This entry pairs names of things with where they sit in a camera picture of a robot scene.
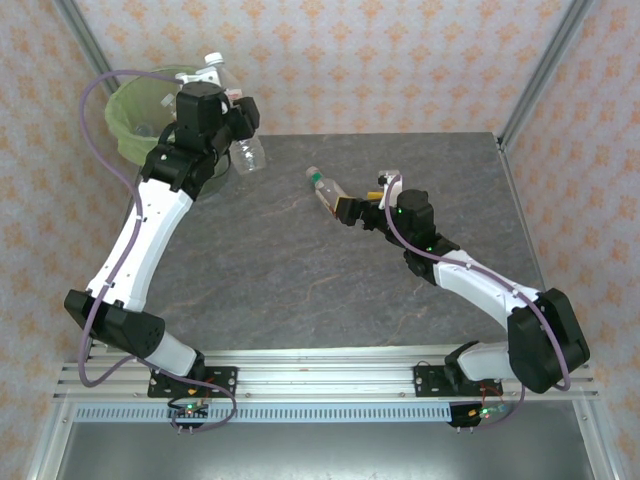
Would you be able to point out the aluminium frame post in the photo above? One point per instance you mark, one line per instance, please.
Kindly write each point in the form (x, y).
(90, 42)
(545, 70)

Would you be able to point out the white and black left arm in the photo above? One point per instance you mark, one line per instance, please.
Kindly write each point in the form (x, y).
(150, 235)

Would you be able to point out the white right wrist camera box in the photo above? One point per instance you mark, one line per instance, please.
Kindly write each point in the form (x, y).
(395, 192)

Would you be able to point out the aluminium table edge strip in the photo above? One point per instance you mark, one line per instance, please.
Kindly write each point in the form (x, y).
(518, 200)

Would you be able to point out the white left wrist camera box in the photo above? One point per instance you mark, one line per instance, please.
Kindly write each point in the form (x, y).
(197, 77)

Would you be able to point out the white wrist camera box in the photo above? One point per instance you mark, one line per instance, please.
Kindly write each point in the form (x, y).
(395, 192)
(197, 77)

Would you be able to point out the grey metal lower shelf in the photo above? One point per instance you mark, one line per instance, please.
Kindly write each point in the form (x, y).
(325, 455)

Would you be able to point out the slim red label water bottle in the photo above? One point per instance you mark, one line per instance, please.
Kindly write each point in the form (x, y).
(247, 155)

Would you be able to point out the green cap clear bottle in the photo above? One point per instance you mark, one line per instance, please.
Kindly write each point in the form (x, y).
(325, 187)

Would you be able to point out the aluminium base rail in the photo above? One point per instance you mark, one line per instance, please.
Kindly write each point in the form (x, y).
(325, 375)

